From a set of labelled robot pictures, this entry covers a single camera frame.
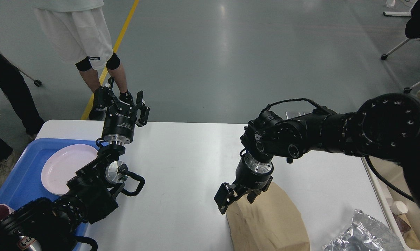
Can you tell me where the pink plastic plate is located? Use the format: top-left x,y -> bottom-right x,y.
40,144 -> 97,196

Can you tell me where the brown paper bag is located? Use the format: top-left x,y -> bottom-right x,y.
226,182 -> 310,251

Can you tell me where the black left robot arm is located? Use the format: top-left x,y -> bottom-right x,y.
0,77 -> 150,251

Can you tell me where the blue plastic tray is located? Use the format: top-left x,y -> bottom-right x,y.
0,138 -> 109,251

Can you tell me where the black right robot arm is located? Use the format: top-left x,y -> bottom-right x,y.
214,93 -> 420,214

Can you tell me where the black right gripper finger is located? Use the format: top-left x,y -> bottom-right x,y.
214,183 -> 247,215
247,176 -> 273,204

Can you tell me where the person in white shorts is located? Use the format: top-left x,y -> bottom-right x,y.
32,0 -> 133,104

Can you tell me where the rolling chair base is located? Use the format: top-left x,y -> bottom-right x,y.
381,0 -> 420,94

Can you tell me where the silver foil bag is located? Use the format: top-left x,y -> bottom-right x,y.
323,209 -> 404,251

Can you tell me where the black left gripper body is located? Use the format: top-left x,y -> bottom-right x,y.
102,102 -> 137,145

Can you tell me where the small white cup in bin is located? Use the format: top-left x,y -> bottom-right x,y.
390,201 -> 408,215

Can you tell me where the beige plastic bin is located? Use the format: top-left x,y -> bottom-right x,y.
362,157 -> 420,251

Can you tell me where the crushed red soda can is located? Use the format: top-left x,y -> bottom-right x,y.
393,213 -> 412,235

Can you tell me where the metal floor plate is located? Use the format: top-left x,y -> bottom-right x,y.
285,111 -> 312,121

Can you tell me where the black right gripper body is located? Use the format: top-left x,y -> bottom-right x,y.
233,153 -> 274,194

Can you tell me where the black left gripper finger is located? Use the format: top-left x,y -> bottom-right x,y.
92,77 -> 122,115
131,91 -> 150,127

